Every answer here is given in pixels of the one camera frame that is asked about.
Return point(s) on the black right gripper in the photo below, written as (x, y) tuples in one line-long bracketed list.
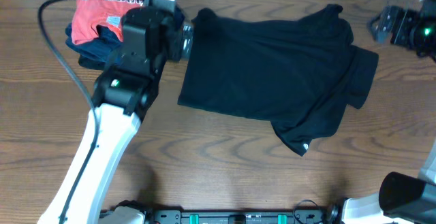
[(407, 20)]

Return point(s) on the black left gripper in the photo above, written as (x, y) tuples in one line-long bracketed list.
[(182, 42)]

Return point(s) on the black t-shirt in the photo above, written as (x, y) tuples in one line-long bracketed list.
[(298, 75)]

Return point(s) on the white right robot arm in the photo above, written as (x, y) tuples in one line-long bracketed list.
[(401, 198)]

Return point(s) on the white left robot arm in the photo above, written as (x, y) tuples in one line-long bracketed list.
[(127, 87)]

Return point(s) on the navy folded garment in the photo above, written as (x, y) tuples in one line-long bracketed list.
[(96, 52)]

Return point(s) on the orange printed t-shirt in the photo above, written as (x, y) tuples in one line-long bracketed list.
[(105, 13)]

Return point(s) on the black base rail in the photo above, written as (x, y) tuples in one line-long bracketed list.
[(134, 212)]

